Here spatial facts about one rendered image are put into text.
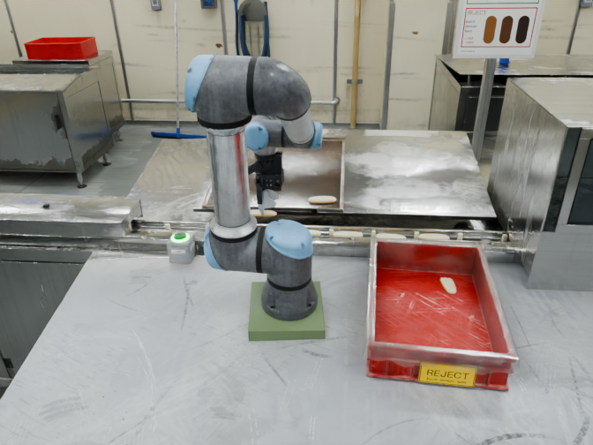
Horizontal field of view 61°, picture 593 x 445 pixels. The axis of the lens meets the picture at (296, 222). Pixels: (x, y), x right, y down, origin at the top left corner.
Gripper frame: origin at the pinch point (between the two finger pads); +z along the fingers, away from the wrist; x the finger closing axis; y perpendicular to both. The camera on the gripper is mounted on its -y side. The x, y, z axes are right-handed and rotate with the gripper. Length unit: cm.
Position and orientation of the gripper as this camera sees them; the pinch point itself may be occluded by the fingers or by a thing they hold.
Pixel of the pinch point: (261, 208)
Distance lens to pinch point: 165.3
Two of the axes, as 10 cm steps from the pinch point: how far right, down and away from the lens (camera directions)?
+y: 9.9, 0.4, -1.0
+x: 1.0, -4.8, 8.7
